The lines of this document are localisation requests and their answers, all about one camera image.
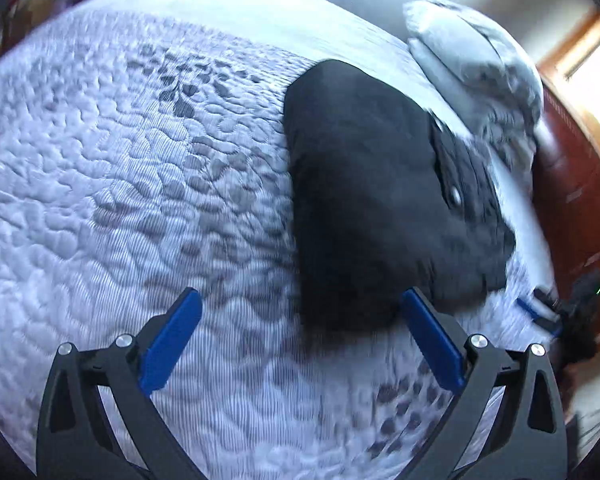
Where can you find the grey quilted mattress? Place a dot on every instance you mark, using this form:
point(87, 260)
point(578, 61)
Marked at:
point(142, 152)

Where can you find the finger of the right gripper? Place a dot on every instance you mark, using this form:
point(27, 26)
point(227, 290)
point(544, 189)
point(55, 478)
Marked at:
point(548, 299)
point(552, 326)

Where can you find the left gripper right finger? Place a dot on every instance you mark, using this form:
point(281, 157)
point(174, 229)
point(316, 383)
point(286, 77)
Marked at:
point(528, 437)

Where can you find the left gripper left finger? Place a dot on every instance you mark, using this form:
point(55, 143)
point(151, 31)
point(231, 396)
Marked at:
point(75, 439)

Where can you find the wooden framed window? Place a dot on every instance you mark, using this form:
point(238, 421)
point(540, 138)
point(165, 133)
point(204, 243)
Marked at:
point(572, 70)

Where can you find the grey folded blanket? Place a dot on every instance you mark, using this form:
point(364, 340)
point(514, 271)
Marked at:
point(487, 78)

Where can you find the black pants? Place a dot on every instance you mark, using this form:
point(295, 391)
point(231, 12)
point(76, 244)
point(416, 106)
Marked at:
point(386, 198)

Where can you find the wooden headboard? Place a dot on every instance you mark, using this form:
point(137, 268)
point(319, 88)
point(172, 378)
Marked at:
point(566, 194)

